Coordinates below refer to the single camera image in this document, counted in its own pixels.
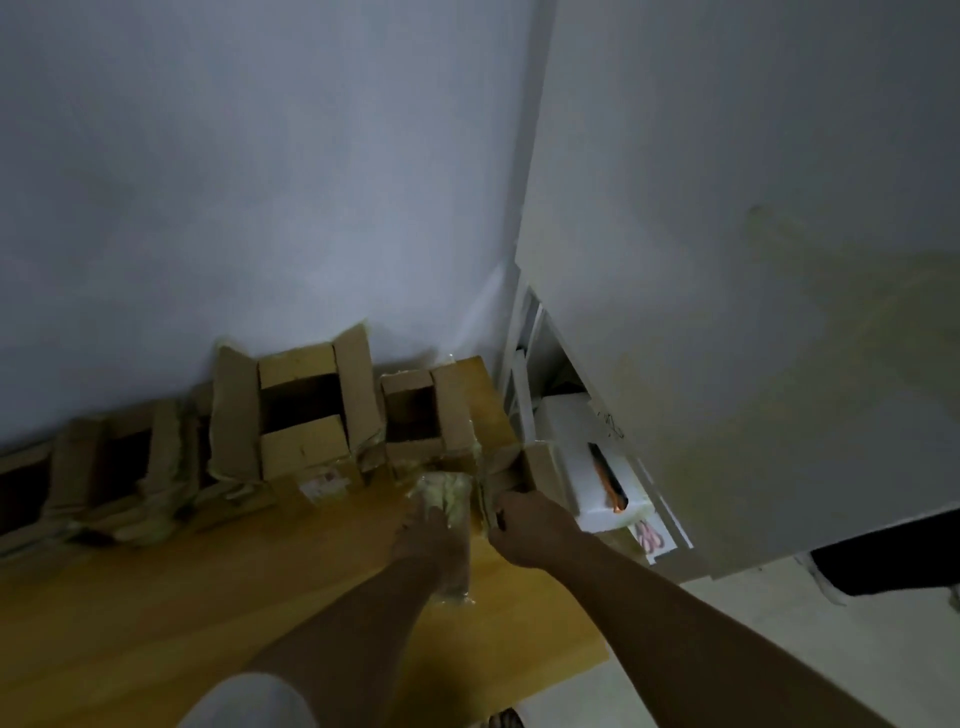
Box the person's left hand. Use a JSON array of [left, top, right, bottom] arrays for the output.
[[389, 506, 470, 594]]

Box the small box at table edge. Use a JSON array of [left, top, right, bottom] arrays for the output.
[[536, 393, 652, 535]]

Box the person's right forearm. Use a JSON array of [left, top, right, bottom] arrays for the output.
[[569, 536, 894, 728]]

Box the person's left forearm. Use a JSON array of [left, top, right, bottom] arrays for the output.
[[247, 558, 448, 728]]

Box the person's right hand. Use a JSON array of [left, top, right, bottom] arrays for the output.
[[487, 491, 594, 573]]

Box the orange black item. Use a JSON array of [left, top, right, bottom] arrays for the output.
[[588, 442, 633, 515]]

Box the row of cardboard boxes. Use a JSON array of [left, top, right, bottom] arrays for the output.
[[0, 322, 573, 560]]

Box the pink printed white paper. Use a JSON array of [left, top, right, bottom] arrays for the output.
[[632, 517, 670, 558]]

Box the yellow wooden table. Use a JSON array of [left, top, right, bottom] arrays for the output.
[[0, 356, 610, 728]]

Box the taped cardboard box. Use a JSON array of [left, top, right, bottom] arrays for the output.
[[408, 468, 483, 609]]

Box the person's white shirt sleeve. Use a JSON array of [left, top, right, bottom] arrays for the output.
[[176, 671, 320, 728]]

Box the black fabric item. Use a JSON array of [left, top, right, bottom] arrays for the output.
[[809, 509, 960, 599]]

